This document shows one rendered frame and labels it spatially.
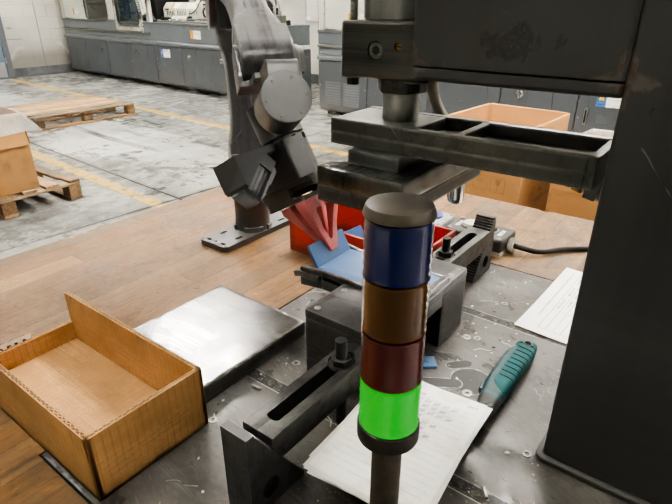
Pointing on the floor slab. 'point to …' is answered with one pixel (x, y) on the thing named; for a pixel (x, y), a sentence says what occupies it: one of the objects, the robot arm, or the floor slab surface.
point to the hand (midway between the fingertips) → (329, 244)
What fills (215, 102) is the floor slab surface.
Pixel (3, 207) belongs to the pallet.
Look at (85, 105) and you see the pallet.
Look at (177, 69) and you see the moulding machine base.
